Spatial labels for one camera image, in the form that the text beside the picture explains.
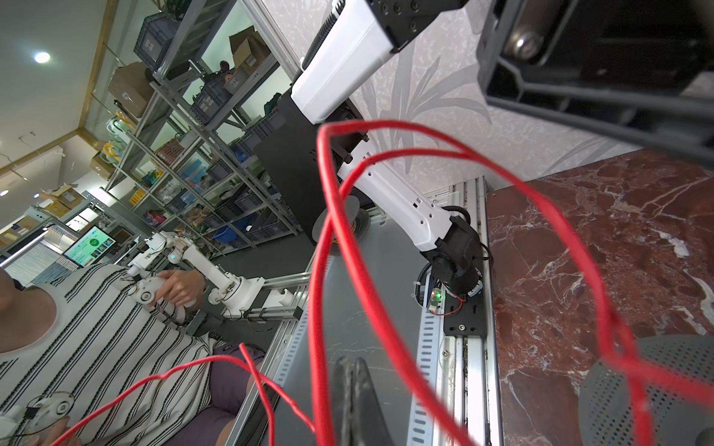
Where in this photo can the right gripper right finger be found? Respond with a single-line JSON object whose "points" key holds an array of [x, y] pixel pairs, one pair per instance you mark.
{"points": [[370, 427]]}

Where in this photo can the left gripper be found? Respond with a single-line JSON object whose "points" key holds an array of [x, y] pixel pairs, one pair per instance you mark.
{"points": [[621, 69]]}

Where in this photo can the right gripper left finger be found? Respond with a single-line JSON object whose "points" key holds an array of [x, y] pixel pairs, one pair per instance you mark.
{"points": [[345, 388]]}

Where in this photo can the grey perforated spool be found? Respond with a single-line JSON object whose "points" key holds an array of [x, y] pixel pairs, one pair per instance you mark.
{"points": [[604, 412]]}

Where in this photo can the metal storage shelving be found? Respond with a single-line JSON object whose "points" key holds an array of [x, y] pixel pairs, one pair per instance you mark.
{"points": [[201, 96]]}

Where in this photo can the person in striped shirt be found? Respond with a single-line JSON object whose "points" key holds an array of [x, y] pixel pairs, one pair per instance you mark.
{"points": [[84, 363]]}

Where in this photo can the computer monitor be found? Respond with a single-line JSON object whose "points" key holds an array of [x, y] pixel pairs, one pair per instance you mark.
{"points": [[90, 247]]}

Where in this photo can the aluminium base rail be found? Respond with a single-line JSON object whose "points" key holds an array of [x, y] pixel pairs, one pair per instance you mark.
{"points": [[457, 343]]}

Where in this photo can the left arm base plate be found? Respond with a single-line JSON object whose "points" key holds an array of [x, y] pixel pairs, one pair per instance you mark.
{"points": [[465, 315]]}

